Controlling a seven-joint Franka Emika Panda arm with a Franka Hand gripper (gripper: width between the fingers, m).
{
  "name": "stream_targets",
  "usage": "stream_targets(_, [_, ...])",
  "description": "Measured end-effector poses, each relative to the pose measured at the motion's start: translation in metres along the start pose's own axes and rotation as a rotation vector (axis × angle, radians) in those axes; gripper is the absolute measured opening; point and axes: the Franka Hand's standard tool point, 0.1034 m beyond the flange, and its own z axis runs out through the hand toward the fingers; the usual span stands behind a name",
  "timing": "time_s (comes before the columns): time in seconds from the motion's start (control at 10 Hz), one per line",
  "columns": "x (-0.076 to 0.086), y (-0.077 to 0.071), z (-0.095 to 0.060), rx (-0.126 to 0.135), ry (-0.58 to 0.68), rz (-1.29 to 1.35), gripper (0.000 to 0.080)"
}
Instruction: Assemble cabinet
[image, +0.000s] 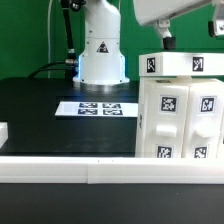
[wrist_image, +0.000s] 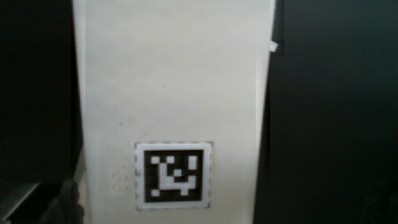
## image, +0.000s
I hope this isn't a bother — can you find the white marker base plate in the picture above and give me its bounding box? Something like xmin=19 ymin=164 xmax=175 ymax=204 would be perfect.
xmin=55 ymin=101 xmax=138 ymax=117

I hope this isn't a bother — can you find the white table border frame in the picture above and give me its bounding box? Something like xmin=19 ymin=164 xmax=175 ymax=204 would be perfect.
xmin=0 ymin=156 xmax=224 ymax=184

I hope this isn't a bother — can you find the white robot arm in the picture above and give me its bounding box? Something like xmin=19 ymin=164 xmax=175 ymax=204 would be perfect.
xmin=60 ymin=0 xmax=224 ymax=88

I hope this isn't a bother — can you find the white cabinet body box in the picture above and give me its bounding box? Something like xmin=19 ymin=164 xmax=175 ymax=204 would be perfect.
xmin=134 ymin=76 xmax=224 ymax=159

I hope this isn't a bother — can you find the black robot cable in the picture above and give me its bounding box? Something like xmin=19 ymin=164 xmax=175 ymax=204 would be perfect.
xmin=27 ymin=0 xmax=87 ymax=80

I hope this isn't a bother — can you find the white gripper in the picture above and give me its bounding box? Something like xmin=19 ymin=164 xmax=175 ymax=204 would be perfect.
xmin=133 ymin=0 xmax=224 ymax=50

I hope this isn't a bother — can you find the white thin cable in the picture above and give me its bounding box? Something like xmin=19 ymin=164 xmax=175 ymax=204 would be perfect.
xmin=47 ymin=0 xmax=54 ymax=80

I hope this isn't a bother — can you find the white cabinet top box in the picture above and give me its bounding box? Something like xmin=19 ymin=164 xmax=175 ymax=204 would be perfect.
xmin=139 ymin=52 xmax=224 ymax=77

